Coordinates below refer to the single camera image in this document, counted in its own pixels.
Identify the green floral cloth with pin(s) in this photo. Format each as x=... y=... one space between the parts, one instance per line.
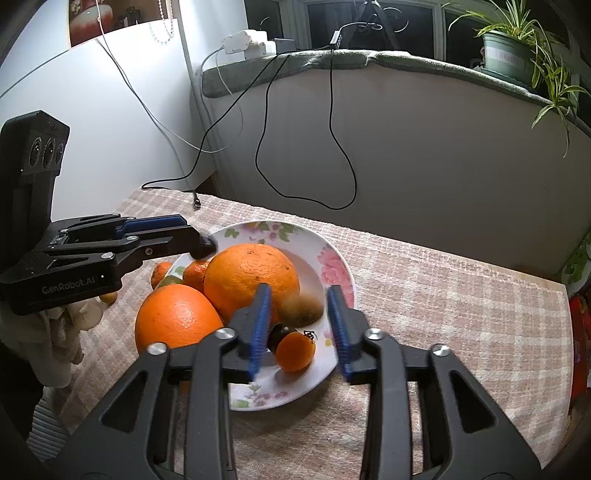
x=577 y=267

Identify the large orange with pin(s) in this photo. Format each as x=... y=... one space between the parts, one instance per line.
x=178 y=318
x=249 y=277

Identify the white power strip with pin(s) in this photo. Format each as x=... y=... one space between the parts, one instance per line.
x=240 y=41

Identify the grey-green ledge cloth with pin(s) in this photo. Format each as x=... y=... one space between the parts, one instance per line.
x=415 y=62

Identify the potted spider plant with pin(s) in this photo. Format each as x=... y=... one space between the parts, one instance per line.
x=505 y=57

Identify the white floral plate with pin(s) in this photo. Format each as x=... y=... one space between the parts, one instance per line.
x=323 y=258

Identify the beige checked tablecloth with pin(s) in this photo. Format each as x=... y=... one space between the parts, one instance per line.
x=438 y=300

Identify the small mandarin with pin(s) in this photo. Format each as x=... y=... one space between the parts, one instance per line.
x=196 y=274

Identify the person's left hand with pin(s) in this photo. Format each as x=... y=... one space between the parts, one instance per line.
x=51 y=332

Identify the window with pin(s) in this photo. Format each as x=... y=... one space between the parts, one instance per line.
x=415 y=23

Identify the person's left forearm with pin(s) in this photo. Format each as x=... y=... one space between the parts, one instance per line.
x=46 y=424

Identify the red package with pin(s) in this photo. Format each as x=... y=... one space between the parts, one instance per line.
x=581 y=350

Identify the white panel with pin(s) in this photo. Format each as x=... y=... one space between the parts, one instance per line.
x=115 y=115

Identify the black adapter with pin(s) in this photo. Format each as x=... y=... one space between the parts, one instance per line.
x=336 y=38

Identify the wall poster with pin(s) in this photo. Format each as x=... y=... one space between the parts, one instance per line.
x=90 y=21

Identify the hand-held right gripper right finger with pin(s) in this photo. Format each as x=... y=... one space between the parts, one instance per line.
x=338 y=332

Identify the brown kiwi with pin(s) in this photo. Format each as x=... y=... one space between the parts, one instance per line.
x=302 y=309

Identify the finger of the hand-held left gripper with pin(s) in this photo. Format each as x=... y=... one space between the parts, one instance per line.
x=157 y=223
x=161 y=244

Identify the grey adapter box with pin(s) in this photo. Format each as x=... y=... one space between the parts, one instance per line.
x=286 y=45

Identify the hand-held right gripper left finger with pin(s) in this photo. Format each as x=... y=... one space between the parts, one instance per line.
x=259 y=332

